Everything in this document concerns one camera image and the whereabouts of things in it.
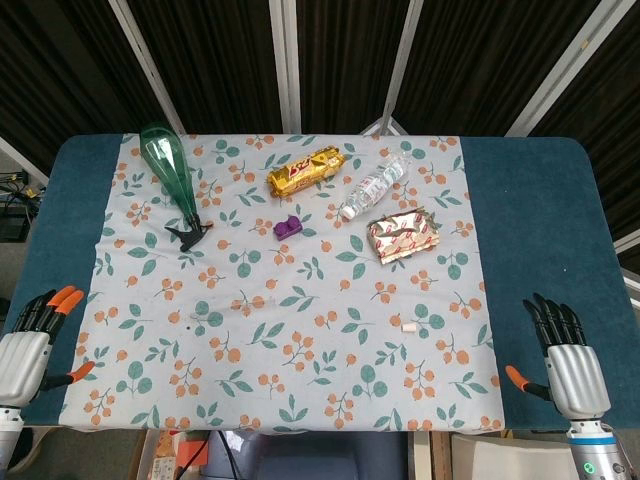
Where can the brown cardboard box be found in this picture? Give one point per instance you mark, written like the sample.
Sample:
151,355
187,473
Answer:
160,455

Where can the grey-blue robot torso base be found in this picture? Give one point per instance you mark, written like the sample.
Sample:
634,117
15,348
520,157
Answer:
310,457

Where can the clear glass test tube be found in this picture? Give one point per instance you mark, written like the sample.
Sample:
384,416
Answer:
235,306

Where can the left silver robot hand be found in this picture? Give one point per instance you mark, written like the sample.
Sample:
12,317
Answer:
22,360

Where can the blue felt table cover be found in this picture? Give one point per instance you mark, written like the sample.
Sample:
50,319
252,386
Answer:
540,225

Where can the purple toy brick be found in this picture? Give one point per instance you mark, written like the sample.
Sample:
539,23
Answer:
286,229

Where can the clear plastic water bottle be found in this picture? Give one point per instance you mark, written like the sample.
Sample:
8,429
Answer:
375,185

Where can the white screen frame post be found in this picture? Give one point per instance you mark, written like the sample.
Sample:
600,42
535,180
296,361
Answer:
149,70
276,60
575,55
404,50

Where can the crumpled gold red packet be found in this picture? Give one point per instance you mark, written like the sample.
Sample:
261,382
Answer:
404,236

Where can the green spray bottle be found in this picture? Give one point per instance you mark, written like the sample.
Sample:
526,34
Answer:
167,160

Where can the gold biscuit packet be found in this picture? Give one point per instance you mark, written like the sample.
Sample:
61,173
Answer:
305,172

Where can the small white stopper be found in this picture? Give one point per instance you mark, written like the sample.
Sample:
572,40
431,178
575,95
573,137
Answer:
409,328

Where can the white frame rail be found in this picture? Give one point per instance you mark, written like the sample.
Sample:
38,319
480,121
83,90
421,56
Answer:
629,250
25,159

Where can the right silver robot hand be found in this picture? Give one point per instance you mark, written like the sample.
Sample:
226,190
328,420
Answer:
577,375

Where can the floral white tablecloth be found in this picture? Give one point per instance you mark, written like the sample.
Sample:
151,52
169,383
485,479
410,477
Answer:
300,360

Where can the white flat box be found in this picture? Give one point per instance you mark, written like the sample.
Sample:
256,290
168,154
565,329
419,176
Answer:
510,460

